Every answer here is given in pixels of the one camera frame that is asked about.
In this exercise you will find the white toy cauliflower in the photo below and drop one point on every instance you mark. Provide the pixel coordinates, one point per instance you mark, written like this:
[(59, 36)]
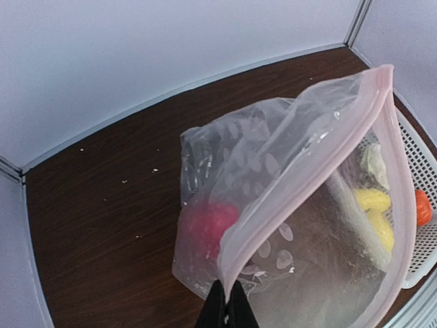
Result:
[(373, 163)]

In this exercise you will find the front aluminium rail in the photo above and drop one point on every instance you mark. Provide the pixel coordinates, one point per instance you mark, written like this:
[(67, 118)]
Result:
[(420, 311)]

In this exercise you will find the right aluminium frame post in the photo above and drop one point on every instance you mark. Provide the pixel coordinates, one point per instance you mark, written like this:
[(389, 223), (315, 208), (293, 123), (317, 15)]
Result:
[(357, 22)]

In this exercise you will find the yellow toy fruit front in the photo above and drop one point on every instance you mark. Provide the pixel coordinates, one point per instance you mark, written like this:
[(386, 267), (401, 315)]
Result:
[(383, 228)]

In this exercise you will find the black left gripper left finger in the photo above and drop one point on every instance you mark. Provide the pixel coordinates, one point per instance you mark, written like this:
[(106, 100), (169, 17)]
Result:
[(213, 312)]

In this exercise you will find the orange toy pumpkin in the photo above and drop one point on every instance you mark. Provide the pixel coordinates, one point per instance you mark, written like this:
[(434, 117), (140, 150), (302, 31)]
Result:
[(423, 207)]

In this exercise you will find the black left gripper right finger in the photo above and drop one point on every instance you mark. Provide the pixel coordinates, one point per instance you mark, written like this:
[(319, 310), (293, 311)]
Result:
[(239, 312)]

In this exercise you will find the red toy bell pepper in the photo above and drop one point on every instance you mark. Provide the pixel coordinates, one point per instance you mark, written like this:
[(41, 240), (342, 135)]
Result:
[(205, 224)]

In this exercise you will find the clear zip top bag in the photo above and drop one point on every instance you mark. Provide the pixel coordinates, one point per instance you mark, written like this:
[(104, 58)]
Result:
[(304, 251)]

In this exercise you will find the white perforated plastic basket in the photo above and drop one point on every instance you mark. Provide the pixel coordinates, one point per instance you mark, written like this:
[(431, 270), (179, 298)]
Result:
[(421, 154)]

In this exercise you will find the yellow toy fruit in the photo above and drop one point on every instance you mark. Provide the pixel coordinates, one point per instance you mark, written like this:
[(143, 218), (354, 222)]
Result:
[(383, 228), (372, 199)]

